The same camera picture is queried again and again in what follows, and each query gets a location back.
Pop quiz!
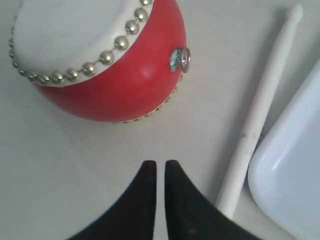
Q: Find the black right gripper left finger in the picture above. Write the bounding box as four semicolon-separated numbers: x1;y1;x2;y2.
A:
71;160;157;240

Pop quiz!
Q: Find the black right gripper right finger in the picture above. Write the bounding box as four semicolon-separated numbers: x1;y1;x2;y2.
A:
164;160;258;240

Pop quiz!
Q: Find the white drumstick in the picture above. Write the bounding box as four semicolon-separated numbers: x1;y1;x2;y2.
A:
215;3;304;219

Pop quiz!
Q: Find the red small drum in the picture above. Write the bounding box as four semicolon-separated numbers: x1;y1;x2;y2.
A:
9;0;191;123

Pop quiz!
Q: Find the white rectangular plastic tray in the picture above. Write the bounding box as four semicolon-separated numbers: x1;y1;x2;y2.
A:
247;63;320;240

